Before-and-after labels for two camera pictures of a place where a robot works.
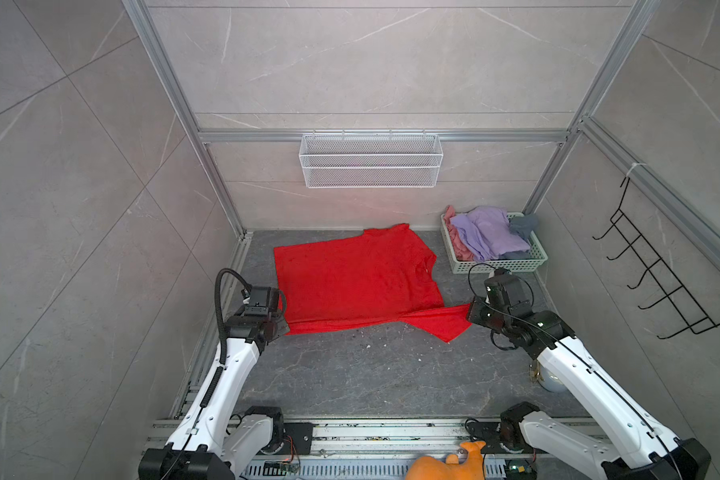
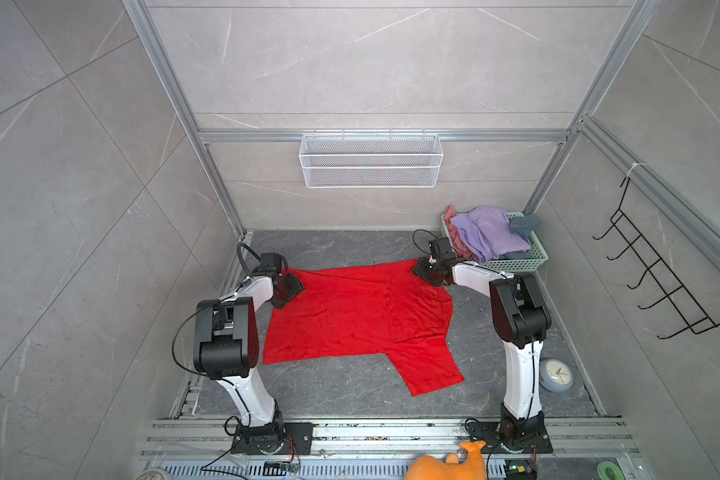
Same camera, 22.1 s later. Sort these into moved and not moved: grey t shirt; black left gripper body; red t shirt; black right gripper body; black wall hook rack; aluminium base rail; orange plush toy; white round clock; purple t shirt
Moved: red t shirt; black left gripper body; black right gripper body
Not moved: black wall hook rack; aluminium base rail; purple t shirt; grey t shirt; orange plush toy; white round clock
